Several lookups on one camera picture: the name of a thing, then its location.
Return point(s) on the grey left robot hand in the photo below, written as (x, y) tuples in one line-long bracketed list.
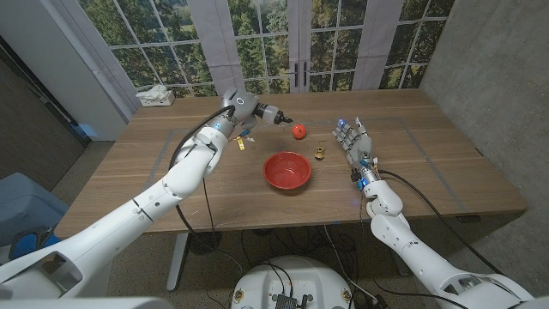
[(240, 105)]

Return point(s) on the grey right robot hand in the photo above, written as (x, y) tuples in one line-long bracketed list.
[(359, 146)]

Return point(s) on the clear oil cruet black pump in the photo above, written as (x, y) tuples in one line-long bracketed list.
[(270, 113)]

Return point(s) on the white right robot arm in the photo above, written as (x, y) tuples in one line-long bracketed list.
[(407, 244)]

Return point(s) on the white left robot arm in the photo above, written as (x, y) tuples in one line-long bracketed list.
[(141, 210)]

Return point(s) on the red bowl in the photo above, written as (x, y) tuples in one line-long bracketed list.
[(287, 171)]

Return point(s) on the yellow toy car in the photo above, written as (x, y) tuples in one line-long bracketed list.
[(320, 153)]

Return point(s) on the red tomato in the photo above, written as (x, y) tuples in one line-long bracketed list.
[(299, 131)]

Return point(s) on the printed window backdrop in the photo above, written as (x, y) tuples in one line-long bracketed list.
[(261, 43)]

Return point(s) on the white tissue box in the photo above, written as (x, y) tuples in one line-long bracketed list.
[(156, 99)]

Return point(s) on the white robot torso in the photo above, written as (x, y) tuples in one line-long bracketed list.
[(321, 279)]

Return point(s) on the round black floor fan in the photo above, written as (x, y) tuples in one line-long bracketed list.
[(205, 242)]

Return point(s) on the white table leg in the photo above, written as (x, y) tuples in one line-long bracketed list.
[(176, 266)]

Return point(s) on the blue and black pedal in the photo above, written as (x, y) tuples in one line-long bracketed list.
[(30, 244)]

